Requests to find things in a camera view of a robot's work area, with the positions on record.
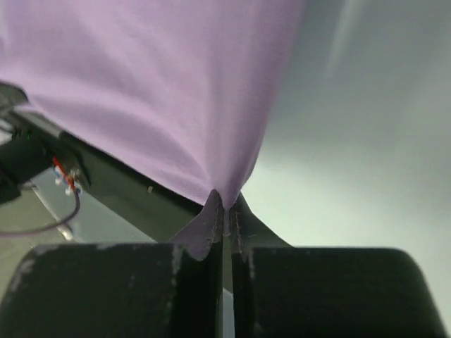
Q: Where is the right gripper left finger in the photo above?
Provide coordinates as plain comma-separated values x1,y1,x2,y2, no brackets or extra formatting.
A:
1,190,224,337

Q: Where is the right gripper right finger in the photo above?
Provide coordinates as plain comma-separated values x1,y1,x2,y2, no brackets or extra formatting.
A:
230,197,447,337

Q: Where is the purple t-shirt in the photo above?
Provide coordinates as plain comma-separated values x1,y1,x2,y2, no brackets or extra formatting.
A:
1,1,305,238

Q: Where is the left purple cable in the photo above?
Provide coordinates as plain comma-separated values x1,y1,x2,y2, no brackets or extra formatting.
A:
0,189,82,237

